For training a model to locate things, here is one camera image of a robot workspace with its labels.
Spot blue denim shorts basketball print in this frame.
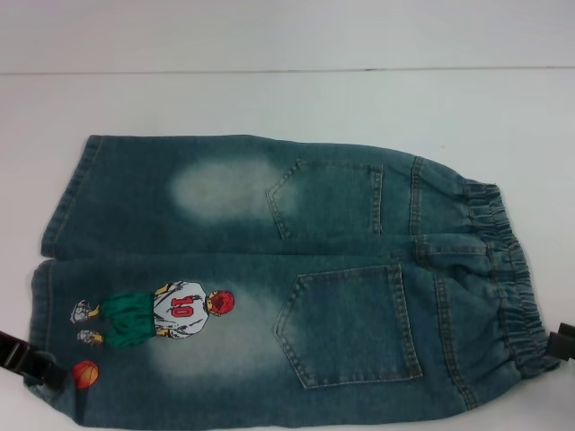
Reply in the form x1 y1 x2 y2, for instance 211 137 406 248
22 133 563 431

